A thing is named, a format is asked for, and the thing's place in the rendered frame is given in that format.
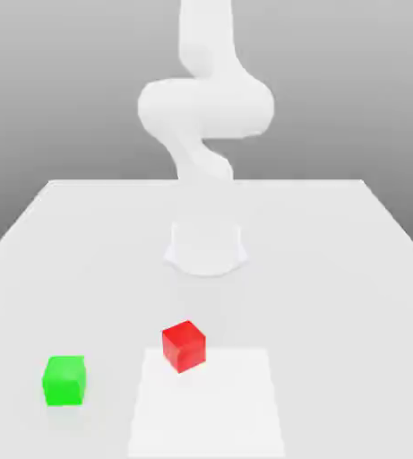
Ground small red cube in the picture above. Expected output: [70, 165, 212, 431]
[161, 319, 207, 375]

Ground small green cube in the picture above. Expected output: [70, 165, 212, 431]
[41, 354, 86, 407]

